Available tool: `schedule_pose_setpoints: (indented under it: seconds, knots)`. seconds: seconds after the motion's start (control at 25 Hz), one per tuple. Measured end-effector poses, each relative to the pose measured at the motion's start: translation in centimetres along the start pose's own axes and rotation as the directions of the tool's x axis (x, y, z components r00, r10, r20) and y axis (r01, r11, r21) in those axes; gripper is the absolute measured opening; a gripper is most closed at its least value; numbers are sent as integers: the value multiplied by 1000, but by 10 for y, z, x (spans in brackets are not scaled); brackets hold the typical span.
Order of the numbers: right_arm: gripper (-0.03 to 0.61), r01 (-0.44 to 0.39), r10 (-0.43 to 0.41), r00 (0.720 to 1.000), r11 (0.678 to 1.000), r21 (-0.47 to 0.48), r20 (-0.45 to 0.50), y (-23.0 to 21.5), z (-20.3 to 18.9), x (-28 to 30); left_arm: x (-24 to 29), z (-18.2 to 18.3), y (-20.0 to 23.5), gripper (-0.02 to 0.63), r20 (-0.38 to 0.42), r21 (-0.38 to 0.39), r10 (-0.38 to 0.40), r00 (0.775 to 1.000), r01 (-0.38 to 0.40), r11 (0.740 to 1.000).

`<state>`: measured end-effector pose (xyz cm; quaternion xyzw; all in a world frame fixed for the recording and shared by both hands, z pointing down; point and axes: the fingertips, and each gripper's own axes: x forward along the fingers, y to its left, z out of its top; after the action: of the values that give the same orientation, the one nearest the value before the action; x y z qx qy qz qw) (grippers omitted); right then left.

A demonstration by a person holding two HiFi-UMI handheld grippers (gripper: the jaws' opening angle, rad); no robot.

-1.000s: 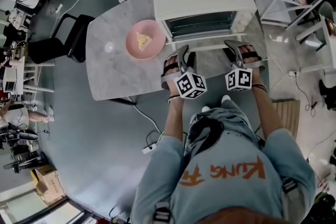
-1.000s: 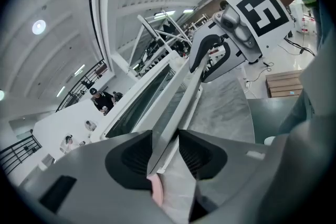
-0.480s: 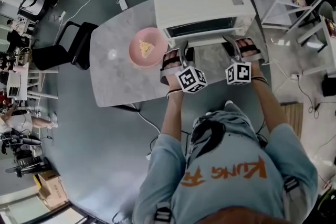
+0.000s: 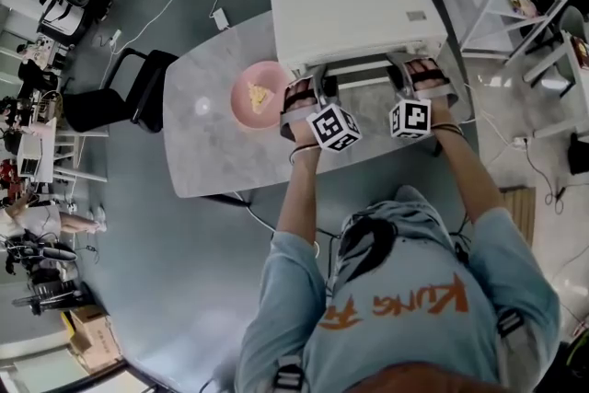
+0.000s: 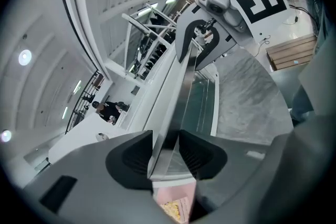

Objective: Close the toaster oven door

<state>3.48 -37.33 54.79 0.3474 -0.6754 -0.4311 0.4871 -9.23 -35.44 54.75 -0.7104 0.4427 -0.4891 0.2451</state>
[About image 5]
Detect white metal shelf rack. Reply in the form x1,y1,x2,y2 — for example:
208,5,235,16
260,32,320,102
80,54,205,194
122,4,179,79

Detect pink plate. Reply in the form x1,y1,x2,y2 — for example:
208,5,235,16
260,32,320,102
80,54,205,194
153,181,198,224

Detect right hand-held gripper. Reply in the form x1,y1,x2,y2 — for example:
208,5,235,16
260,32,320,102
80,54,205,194
175,0,291,71

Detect round ceiling light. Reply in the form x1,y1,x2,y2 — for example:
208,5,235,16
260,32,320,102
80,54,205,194
0,129,13,143
17,49,33,67

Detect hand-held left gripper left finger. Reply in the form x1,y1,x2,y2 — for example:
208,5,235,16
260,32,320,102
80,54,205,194
23,130,169,224

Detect person's blue jeans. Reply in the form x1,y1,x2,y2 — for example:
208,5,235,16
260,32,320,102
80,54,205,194
288,83,316,126

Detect white counter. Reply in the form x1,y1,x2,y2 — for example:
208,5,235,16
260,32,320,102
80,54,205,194
48,109,132,163

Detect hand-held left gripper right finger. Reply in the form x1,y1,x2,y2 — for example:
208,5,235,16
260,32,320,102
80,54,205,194
178,112,329,224

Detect black railing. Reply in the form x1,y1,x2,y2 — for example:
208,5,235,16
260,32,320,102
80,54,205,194
65,70,105,135

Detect white glass oven door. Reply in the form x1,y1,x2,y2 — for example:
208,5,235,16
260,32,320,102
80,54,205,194
146,41,220,182

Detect yellow cake slice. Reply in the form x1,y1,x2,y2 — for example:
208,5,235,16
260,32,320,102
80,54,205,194
160,200,183,222

